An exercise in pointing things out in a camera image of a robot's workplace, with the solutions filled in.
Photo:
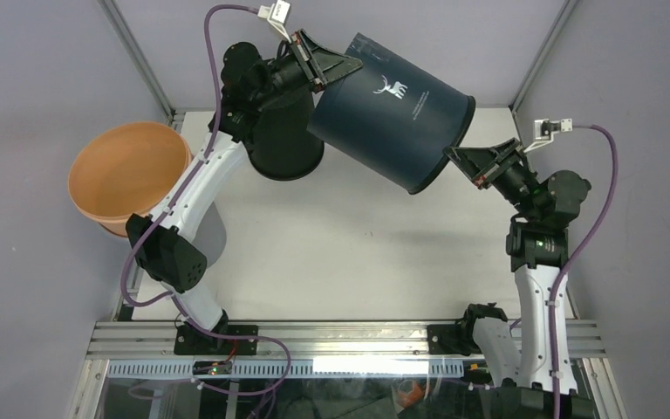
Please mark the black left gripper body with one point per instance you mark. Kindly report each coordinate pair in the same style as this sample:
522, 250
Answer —
290, 73

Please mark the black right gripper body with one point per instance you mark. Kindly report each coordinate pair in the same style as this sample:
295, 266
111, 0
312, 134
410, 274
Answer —
512, 181

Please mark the black ribbed plastic bin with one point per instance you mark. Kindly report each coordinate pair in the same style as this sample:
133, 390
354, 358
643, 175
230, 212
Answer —
280, 146

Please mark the dark blue large bin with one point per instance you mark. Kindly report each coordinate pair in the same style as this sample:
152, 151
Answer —
392, 116

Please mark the orange plastic bin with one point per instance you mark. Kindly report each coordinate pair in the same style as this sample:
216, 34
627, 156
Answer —
127, 170

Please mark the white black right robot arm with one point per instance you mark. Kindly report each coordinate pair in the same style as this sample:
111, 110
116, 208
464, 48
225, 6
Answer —
538, 248

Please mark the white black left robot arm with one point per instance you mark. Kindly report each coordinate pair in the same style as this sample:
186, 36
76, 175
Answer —
162, 242

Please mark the grey plastic bin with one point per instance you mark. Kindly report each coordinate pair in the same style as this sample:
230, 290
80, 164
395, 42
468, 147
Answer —
211, 236

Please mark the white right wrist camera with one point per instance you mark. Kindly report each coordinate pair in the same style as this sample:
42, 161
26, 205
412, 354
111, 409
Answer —
545, 130

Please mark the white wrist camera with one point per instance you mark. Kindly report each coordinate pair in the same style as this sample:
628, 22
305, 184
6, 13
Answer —
276, 16
545, 130

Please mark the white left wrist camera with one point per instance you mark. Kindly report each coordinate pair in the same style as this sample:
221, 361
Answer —
276, 16

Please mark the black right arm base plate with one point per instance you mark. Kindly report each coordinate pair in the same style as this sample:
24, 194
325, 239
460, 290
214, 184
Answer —
449, 339

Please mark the aluminium frame rail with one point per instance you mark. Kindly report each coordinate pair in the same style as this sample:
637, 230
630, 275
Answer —
156, 339

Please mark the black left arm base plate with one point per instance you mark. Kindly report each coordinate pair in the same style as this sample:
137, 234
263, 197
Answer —
189, 341

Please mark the white slotted cable duct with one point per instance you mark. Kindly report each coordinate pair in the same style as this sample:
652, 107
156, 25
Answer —
319, 367

